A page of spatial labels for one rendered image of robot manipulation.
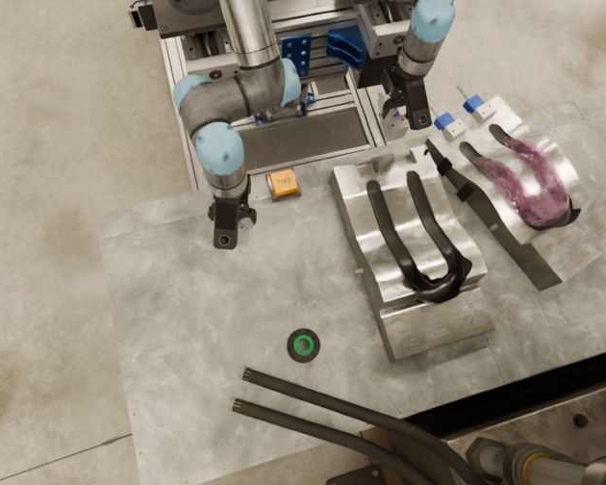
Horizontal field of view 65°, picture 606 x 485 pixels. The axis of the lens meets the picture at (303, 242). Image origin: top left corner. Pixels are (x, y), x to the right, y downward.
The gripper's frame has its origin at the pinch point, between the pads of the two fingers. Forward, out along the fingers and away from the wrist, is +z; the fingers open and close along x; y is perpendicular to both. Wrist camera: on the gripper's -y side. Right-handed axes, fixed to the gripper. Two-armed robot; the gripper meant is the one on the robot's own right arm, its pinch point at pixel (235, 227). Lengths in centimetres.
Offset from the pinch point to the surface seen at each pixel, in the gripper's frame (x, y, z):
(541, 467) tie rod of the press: -59, -46, -14
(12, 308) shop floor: 99, -8, 95
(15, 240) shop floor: 104, 21, 95
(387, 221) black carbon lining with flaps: -36.8, 6.8, 7.2
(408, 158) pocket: -43, 26, 9
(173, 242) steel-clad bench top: 17.3, -0.1, 15.1
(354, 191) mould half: -28.2, 13.8, 6.0
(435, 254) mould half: -47.2, -2.5, 2.3
